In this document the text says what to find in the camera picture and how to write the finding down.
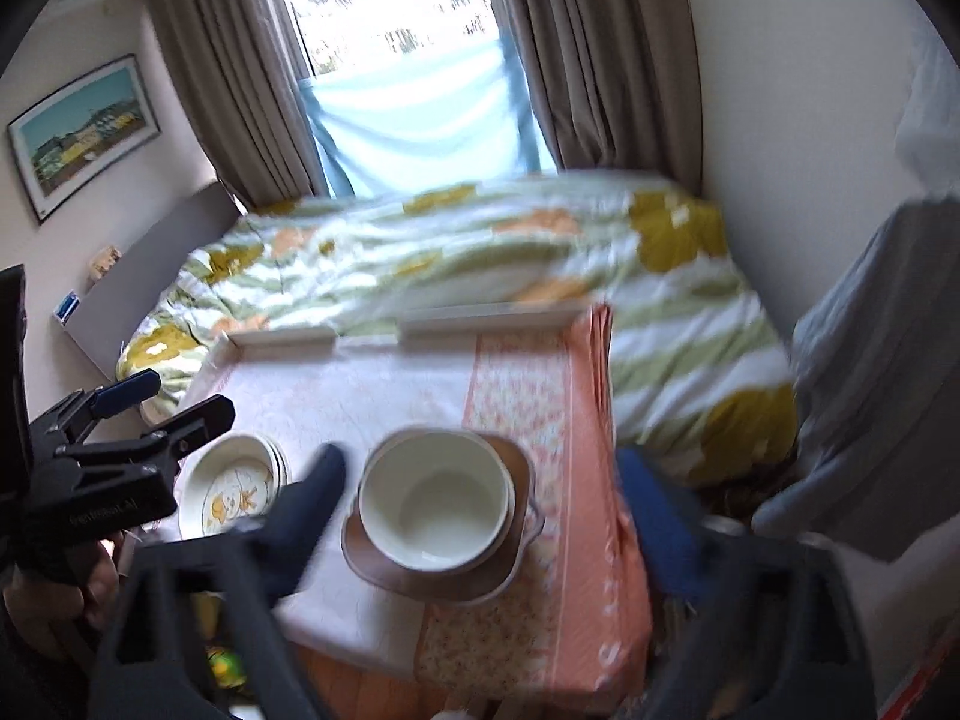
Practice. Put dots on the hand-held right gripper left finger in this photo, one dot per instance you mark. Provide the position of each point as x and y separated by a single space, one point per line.
315 495

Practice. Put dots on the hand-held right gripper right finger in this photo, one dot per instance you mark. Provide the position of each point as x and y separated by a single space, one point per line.
660 532

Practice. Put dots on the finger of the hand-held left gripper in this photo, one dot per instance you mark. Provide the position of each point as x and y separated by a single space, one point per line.
124 390
191 424

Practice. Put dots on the small white plate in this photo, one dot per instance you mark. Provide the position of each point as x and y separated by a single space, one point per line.
283 469

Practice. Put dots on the small duck print plate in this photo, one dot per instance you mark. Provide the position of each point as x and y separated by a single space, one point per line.
225 495

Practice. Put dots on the plain cream bowl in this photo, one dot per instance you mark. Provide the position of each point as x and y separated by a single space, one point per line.
435 502

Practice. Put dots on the pink heart-shaped bowl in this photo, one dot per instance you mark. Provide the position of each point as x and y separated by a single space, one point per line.
420 586

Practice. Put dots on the person's left hand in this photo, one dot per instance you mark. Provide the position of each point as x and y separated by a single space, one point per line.
97 585

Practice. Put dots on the small blue box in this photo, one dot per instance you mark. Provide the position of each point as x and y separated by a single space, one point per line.
66 307

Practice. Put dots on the grey headboard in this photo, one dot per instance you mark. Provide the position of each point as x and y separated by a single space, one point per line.
150 270

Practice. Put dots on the small patterned cup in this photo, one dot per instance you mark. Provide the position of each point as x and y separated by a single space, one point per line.
105 262

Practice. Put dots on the yellow green ball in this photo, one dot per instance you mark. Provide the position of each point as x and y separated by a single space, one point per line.
225 666

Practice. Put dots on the orange patterned tablecloth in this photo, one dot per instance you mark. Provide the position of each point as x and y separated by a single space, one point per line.
525 390

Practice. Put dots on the white raised-edge table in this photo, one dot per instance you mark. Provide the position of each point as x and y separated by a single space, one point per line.
480 315

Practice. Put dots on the grey cloth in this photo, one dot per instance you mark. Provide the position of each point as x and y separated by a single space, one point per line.
885 360

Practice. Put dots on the floral blanket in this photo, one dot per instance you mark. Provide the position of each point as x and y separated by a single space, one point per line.
450 240

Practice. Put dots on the brown curtain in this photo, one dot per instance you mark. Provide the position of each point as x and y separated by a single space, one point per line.
225 75
600 52

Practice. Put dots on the light blue cloth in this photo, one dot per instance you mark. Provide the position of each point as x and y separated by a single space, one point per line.
420 127

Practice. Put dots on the white cloth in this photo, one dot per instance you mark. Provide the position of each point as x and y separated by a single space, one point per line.
937 127

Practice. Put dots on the framed wall picture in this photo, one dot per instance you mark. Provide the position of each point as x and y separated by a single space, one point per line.
82 135

